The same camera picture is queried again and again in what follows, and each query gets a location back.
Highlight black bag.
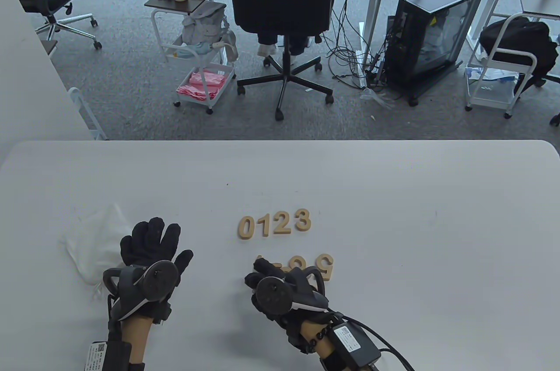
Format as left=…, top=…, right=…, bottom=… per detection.
left=479, top=17, right=560, bottom=96

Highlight white partition panel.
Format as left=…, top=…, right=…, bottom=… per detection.
left=0, top=0, right=96, bottom=159

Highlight black computer tower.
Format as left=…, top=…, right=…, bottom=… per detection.
left=384, top=0, right=487, bottom=107

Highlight black forearm strap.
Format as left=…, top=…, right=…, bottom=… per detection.
left=319, top=350, right=350, bottom=371

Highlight white rolling cart dark top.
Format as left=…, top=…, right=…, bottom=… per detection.
left=144, top=0, right=239, bottom=115

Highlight black sensor cable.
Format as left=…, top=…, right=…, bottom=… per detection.
left=332, top=310, right=414, bottom=371

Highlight curved flat-based wooden number block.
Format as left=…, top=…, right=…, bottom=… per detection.
left=270, top=211, right=292, bottom=236

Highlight grey backpack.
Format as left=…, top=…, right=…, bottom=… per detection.
left=182, top=0, right=239, bottom=62

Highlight black cable tangle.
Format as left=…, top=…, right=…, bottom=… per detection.
left=326, top=0, right=388, bottom=88

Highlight person's left forearm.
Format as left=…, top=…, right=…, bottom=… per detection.
left=120, top=318, right=152, bottom=366

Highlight person's left hand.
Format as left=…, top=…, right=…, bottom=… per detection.
left=107, top=217, right=194, bottom=326

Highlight clear plastic wrap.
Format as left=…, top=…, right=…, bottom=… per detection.
left=360, top=86, right=396, bottom=110

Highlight white drawstring bag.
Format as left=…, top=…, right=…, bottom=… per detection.
left=60, top=204, right=134, bottom=300

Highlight white metal cart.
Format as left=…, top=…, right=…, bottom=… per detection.
left=465, top=12, right=539, bottom=119

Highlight person's right forearm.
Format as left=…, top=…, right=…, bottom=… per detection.
left=302, top=321, right=381, bottom=371

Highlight clear plastic bags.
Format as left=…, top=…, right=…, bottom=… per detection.
left=465, top=66, right=520, bottom=98

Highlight white metal rack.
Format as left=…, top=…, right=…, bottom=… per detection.
left=68, top=87, right=109, bottom=140

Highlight person's right hand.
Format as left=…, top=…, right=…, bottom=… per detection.
left=244, top=257, right=329, bottom=352

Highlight double-curved wooden number block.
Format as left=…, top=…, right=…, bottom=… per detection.
left=293, top=209, right=312, bottom=233

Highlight light blue packet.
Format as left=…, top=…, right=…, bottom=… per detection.
left=172, top=41, right=211, bottom=60

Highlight pile of wooden number blocks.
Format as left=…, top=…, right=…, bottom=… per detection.
left=256, top=254, right=334, bottom=282

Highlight white cable duct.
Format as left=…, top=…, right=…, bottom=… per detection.
left=355, top=21, right=369, bottom=89

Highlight pink folded cloth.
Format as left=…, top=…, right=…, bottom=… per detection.
left=176, top=71, right=227, bottom=102

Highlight dark bead bracelet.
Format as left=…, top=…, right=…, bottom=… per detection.
left=302, top=326, right=334, bottom=354

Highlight black labelled sensor box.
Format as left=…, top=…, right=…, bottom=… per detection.
left=85, top=340, right=133, bottom=371
left=328, top=322, right=381, bottom=367

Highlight black tracking controller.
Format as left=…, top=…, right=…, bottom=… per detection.
left=255, top=268, right=329, bottom=317
left=103, top=260, right=180, bottom=321

